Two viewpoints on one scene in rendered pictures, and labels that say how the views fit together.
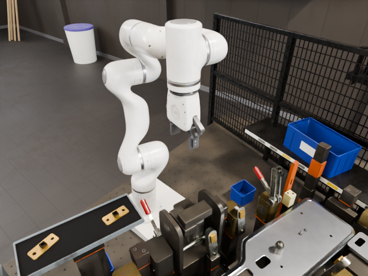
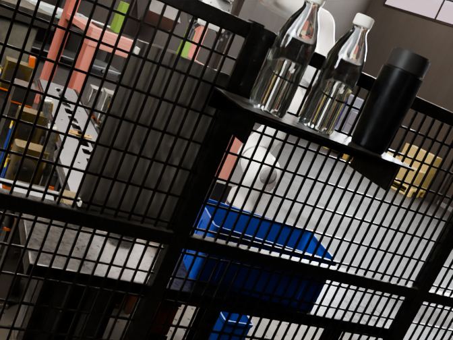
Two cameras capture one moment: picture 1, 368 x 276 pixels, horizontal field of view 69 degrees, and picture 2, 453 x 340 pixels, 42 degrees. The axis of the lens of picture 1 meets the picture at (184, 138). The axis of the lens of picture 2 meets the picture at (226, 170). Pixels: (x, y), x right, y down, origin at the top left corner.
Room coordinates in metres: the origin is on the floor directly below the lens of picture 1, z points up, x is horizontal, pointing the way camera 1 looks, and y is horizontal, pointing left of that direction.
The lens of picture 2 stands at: (1.07, -1.94, 1.53)
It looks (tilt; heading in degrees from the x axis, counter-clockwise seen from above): 13 degrees down; 95
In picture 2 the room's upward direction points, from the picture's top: 23 degrees clockwise
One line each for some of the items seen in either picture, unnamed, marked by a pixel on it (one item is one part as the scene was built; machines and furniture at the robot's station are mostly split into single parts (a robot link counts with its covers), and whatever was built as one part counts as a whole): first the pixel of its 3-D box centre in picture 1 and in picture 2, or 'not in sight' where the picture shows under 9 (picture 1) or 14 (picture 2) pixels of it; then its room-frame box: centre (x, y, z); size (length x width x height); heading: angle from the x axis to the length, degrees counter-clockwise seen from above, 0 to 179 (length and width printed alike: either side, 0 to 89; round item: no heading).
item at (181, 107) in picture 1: (183, 104); (214, 11); (0.65, 0.00, 1.55); 0.10 x 0.07 x 0.11; 35
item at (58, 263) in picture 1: (81, 231); not in sight; (0.53, 0.32, 1.16); 0.37 x 0.14 x 0.02; 124
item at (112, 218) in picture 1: (115, 214); not in sight; (0.60, 0.23, 1.17); 0.08 x 0.04 x 0.01; 133
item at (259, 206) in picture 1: (259, 223); not in sight; (0.79, -0.34, 0.87); 0.10 x 0.07 x 0.35; 34
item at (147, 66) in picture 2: not in sight; (166, 147); (0.86, -0.96, 1.30); 0.23 x 0.02 x 0.31; 34
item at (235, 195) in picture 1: (242, 193); (226, 324); (1.10, -0.34, 0.75); 0.11 x 0.10 x 0.09; 124
